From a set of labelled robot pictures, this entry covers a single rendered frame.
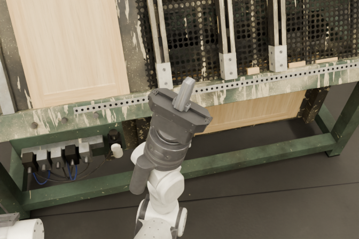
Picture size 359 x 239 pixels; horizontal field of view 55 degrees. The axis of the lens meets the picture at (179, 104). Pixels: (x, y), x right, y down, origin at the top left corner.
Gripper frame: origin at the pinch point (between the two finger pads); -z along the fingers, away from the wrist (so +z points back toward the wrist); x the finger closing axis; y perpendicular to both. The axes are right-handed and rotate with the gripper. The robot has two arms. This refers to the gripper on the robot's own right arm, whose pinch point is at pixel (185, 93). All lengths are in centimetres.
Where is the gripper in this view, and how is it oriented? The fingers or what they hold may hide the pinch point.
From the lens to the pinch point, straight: 62.8
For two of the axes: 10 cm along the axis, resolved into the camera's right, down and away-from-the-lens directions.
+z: -2.5, 7.2, 6.4
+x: -8.7, -4.6, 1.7
